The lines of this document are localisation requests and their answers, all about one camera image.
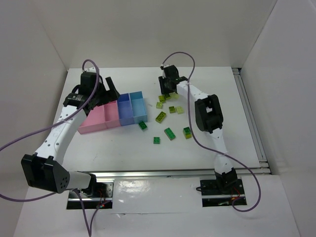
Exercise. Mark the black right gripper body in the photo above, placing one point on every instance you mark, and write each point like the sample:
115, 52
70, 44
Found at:
166, 88

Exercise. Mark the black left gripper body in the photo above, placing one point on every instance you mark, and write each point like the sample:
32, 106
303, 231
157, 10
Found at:
104, 93

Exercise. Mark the dark green lego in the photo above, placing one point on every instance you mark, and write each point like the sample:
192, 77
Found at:
142, 125

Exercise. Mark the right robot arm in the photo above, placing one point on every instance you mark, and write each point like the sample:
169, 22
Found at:
208, 117

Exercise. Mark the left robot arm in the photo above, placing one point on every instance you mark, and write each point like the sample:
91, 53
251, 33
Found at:
43, 169

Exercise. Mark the lime sloped lego brick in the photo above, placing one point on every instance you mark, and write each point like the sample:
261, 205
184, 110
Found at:
174, 96

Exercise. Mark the lime lego brick left edge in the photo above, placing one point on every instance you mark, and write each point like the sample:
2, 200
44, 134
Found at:
161, 98

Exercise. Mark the pale lime sloped lego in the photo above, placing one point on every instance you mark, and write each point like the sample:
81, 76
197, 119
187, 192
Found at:
159, 105

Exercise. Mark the lime square lego hollow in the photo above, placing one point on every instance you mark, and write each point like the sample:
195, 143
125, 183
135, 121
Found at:
172, 109

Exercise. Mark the pale lime lego brick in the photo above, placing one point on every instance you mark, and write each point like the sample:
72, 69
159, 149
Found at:
179, 110

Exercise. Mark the lime long lego brick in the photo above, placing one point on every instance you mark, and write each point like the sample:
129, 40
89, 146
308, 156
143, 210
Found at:
160, 117

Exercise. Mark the pink container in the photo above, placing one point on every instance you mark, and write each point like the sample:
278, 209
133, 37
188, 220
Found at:
101, 118

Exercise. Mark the light blue container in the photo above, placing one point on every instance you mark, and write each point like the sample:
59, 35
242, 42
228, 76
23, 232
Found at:
138, 107

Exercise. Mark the purple blue container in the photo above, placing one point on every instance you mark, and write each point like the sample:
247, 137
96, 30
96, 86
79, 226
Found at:
125, 110

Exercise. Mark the green long lego brick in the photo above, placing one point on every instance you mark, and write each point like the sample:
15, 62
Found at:
169, 133

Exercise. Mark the lime green stacked lego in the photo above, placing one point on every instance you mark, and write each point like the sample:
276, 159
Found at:
187, 133

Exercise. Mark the green small lego brick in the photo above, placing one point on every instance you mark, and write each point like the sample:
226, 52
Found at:
156, 140

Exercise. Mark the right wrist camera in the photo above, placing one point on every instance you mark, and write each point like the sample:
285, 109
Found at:
162, 66

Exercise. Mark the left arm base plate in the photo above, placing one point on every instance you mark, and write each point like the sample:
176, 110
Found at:
102, 196

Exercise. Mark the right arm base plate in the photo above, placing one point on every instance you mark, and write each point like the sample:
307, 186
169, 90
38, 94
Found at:
213, 196

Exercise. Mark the aluminium rail right side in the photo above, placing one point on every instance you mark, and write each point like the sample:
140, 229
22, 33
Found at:
249, 116

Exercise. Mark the aluminium rail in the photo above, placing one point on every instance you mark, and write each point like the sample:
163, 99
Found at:
153, 174
249, 116

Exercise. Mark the aluminium rail front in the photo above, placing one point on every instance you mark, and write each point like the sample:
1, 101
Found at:
153, 174

